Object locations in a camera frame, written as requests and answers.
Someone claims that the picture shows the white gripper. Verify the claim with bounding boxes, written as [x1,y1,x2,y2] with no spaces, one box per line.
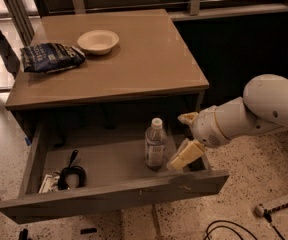
[167,105,231,170]

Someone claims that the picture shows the clear plastic water bottle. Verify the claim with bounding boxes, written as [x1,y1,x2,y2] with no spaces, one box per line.
[145,118,167,170]

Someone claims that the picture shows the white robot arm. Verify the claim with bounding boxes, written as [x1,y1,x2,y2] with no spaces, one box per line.
[167,74,288,170]

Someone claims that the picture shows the brown counter cabinet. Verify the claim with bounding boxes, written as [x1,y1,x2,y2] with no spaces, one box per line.
[5,8,211,142]

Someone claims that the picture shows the grey open drawer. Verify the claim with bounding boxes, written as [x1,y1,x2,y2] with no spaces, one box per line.
[0,112,229,224]

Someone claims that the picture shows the white power strip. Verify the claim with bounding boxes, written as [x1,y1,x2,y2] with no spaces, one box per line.
[254,194,288,217]

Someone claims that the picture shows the white paper bowl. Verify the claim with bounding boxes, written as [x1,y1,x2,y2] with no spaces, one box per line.
[77,30,119,55]

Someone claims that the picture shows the small black floor object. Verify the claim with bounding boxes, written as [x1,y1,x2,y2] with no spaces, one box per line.
[80,228,97,235]

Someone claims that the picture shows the white power adapter box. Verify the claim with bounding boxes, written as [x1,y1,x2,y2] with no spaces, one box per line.
[39,174,60,194]

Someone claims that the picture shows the blue chip bag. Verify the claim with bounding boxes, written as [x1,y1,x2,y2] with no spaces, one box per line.
[20,43,86,73]

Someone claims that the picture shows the person legs dark trousers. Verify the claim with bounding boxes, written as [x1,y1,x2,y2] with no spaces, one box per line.
[0,30,20,78]

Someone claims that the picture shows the black floor cable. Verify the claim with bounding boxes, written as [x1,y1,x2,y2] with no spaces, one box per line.
[203,213,287,240]

